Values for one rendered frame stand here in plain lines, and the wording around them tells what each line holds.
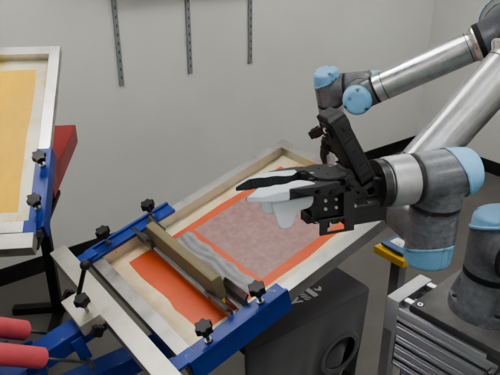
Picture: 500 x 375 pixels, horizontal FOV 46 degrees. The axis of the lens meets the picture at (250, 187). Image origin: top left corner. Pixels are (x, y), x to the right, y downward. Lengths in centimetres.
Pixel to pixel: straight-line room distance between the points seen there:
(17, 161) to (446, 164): 152
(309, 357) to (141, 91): 231
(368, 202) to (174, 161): 317
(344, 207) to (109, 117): 293
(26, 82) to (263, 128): 237
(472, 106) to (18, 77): 170
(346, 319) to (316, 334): 12
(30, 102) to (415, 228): 161
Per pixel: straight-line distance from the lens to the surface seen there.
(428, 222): 91
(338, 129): 79
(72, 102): 354
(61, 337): 155
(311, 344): 180
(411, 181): 85
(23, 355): 145
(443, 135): 103
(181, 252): 159
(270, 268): 162
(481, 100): 104
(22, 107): 222
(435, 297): 134
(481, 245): 122
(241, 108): 416
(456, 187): 90
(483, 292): 126
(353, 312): 187
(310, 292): 184
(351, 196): 81
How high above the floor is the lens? 201
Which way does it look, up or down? 25 degrees down
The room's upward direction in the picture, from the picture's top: straight up
